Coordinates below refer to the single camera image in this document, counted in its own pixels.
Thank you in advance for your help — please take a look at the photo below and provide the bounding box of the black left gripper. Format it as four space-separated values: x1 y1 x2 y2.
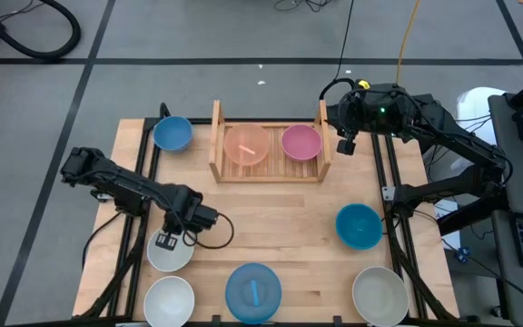
154 203 221 252

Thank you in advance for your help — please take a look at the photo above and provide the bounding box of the white paper sheet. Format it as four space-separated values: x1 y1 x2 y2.
432 198 463 252

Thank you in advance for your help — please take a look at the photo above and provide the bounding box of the teal bowl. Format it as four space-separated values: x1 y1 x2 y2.
334 203 384 252

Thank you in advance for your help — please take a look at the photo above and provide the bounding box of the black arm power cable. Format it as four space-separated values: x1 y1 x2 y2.
81 209 126 272

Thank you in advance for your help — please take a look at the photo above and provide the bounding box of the translucent orange bowl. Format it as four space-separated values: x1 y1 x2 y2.
222 123 271 167

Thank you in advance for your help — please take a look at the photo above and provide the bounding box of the white plastic bin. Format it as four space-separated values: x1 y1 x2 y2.
455 85 508 151

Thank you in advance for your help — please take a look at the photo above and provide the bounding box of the black floor cable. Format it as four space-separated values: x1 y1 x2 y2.
318 0 358 104

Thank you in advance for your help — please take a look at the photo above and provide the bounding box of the grey-beige bowl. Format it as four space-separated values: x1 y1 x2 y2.
351 265 410 327

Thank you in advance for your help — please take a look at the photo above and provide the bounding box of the black aluminium frame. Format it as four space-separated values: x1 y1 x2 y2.
73 102 462 327

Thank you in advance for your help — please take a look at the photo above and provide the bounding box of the white bowl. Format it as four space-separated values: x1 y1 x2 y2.
143 275 196 327
146 226 195 273

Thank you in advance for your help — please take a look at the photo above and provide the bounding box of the black vacuum hose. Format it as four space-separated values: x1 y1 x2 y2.
0 0 83 63

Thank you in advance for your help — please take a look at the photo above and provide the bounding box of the opaque blue bowl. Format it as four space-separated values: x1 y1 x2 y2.
153 115 194 154

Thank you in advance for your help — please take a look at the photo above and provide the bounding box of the translucent blue bowl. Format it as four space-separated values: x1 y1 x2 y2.
224 263 283 326

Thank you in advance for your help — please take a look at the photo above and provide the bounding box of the wooden slatted shelf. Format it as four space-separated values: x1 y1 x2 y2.
208 98 332 185

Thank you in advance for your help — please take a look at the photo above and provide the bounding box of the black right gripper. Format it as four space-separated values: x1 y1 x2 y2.
333 89 381 156

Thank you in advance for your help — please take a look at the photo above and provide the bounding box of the yellow cable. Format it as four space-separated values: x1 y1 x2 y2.
395 0 422 86

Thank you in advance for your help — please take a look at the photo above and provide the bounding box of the black cable tangle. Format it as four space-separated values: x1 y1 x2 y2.
272 0 336 13

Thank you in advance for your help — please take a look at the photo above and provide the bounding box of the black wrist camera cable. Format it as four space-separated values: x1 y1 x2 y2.
183 212 236 251

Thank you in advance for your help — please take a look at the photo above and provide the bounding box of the pink bowl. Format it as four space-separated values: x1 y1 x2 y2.
281 124 323 163

